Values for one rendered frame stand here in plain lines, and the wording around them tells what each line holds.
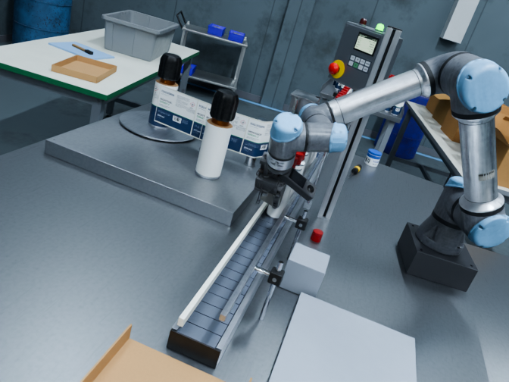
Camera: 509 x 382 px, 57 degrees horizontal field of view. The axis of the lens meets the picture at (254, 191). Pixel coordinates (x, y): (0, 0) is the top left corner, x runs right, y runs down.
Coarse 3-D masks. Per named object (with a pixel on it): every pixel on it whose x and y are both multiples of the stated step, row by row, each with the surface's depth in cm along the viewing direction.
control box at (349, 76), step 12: (348, 24) 152; (348, 36) 152; (348, 48) 153; (396, 48) 148; (336, 60) 157; (372, 60) 146; (348, 72) 154; (360, 72) 150; (348, 84) 154; (360, 84) 150
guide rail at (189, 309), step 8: (264, 208) 147; (256, 216) 138; (248, 224) 132; (248, 232) 132; (240, 240) 123; (232, 248) 119; (224, 256) 115; (224, 264) 113; (216, 272) 108; (208, 280) 104; (200, 288) 102; (208, 288) 104; (200, 296) 99; (192, 304) 96; (184, 312) 93; (184, 320) 92
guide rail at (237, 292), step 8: (312, 168) 175; (304, 176) 164; (288, 208) 137; (280, 216) 131; (272, 232) 122; (264, 248) 114; (256, 256) 110; (256, 264) 107; (248, 272) 103; (240, 280) 100; (240, 288) 97; (232, 296) 94; (232, 304) 92; (224, 312) 89; (224, 320) 89
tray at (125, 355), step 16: (128, 336) 93; (112, 352) 88; (128, 352) 91; (144, 352) 92; (160, 352) 93; (96, 368) 83; (112, 368) 87; (128, 368) 88; (144, 368) 89; (160, 368) 90; (176, 368) 91; (192, 368) 92
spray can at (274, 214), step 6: (294, 162) 140; (294, 168) 141; (288, 186) 142; (288, 192) 144; (288, 198) 146; (282, 204) 145; (270, 210) 146; (276, 210) 146; (282, 210) 146; (270, 216) 147; (276, 216) 147
